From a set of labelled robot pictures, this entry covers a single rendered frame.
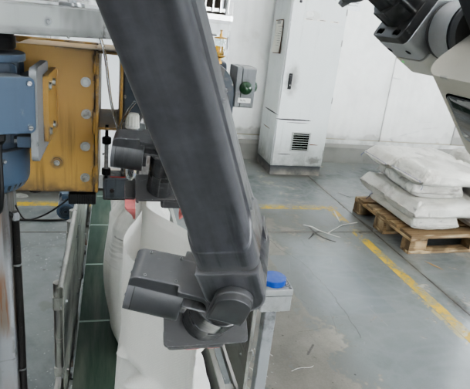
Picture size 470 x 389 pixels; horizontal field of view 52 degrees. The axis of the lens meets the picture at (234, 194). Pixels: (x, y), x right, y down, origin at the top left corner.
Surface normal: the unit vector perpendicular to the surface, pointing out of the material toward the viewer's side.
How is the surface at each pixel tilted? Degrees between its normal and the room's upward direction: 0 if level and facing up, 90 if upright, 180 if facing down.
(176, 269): 28
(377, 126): 90
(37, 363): 0
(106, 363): 0
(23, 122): 90
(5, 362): 90
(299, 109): 90
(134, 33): 118
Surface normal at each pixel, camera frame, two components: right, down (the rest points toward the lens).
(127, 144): 0.05, 0.56
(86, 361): 0.11, -0.94
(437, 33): -0.97, 0.09
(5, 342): 0.22, 0.35
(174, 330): 0.23, -0.40
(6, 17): 0.78, 0.29
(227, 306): -0.11, 0.72
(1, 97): 0.62, 0.33
